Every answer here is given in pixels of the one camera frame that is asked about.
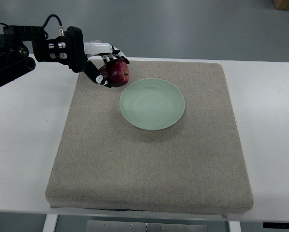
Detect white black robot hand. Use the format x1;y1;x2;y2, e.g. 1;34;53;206
84;42;129;88

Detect red apple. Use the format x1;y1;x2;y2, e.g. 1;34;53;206
99;59;130;87

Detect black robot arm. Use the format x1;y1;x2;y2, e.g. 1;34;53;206
0;14;87;87

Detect pale green plate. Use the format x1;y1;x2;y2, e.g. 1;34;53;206
119;78;185;131

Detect silver floor outlet upper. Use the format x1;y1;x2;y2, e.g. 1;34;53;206
91;40;103;43

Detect beige square cushion mat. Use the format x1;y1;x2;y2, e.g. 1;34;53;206
46;61;253;214

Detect cardboard box corner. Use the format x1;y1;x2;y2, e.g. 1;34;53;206
274;0;289;11

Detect white table leg left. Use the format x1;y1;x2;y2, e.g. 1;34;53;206
42;214;59;232

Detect white table leg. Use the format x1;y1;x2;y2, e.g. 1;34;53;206
42;214;59;232
228;221;242;232

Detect white table leg right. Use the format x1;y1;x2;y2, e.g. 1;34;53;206
228;221;242;232

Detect black table control panel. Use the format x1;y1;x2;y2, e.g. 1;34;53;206
263;222;289;230

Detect metal table base plate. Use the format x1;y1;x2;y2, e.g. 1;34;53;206
86;220;208;232

